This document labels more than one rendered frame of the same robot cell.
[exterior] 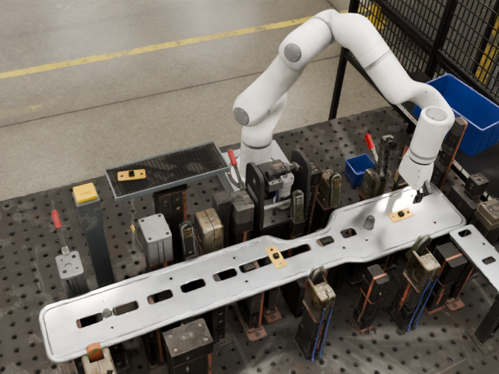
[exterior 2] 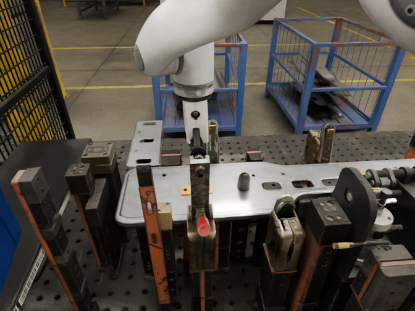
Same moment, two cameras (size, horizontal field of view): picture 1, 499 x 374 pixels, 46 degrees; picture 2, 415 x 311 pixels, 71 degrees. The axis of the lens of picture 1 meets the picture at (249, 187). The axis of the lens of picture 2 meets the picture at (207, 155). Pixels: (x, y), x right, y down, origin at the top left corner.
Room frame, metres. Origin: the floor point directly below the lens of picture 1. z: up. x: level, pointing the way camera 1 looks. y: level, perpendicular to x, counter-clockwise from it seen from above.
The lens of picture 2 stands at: (1.85, -0.27, 1.51)
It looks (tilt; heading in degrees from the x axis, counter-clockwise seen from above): 34 degrees down; 202
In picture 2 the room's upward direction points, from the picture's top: straight up
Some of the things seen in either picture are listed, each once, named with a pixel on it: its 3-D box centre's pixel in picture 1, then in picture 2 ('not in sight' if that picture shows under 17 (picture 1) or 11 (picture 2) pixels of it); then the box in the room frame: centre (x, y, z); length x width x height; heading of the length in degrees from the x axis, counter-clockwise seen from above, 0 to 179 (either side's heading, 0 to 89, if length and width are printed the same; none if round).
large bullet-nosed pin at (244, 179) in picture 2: (370, 222); (244, 182); (1.26, -0.40, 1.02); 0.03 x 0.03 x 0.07
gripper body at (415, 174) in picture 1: (417, 166); (194, 112); (1.32, -0.51, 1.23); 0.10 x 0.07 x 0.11; 27
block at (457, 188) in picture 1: (452, 224); (107, 231); (1.43, -0.75, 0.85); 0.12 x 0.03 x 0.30; 27
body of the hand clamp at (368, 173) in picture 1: (367, 205); (201, 273); (1.47, -0.44, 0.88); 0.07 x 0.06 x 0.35; 27
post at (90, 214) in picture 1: (96, 241); not in sight; (1.19, 0.49, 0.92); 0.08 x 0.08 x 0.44; 27
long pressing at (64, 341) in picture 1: (271, 262); (368, 179); (1.09, -0.08, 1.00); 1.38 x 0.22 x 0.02; 117
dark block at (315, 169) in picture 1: (304, 208); (308, 275); (1.40, -0.20, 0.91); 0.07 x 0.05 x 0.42; 27
